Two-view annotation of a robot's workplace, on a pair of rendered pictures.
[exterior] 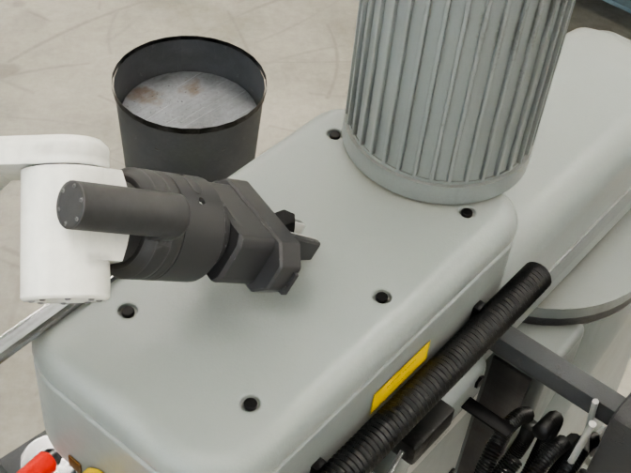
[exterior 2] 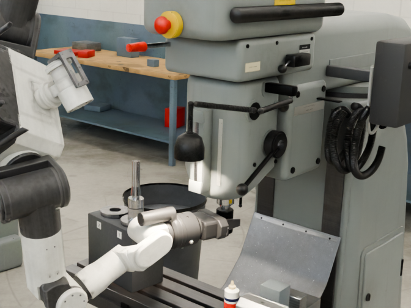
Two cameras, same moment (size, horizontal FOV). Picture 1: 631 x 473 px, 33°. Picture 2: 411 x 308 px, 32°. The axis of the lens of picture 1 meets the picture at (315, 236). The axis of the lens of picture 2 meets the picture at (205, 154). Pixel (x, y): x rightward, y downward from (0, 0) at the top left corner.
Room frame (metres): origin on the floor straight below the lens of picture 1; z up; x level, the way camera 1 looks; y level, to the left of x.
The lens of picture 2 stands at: (-1.11, -0.03, 1.90)
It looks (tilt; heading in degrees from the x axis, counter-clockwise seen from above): 15 degrees down; 4
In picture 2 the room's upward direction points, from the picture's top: 2 degrees clockwise
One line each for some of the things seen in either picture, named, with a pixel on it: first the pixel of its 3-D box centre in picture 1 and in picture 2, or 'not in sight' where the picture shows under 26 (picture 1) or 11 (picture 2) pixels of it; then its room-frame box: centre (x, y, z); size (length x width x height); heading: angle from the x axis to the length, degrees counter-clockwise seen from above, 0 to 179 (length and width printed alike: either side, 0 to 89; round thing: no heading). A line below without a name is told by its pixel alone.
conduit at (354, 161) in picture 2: (513, 470); (345, 137); (0.79, -0.29, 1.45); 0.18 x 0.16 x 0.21; 145
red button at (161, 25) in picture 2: not in sight; (163, 25); (0.47, 0.18, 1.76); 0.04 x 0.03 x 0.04; 55
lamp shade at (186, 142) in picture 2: not in sight; (189, 145); (0.51, 0.11, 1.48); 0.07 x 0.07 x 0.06
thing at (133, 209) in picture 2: not in sight; (135, 209); (0.84, 0.30, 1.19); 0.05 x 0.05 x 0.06
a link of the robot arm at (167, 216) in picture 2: not in sight; (157, 228); (0.56, 0.19, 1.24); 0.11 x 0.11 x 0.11; 40
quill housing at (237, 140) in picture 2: not in sight; (229, 133); (0.68, 0.03, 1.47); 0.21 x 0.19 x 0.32; 55
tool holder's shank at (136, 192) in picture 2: not in sight; (136, 179); (0.84, 0.30, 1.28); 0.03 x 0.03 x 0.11
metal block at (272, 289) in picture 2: not in sight; (274, 295); (0.58, -0.11, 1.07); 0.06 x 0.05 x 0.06; 56
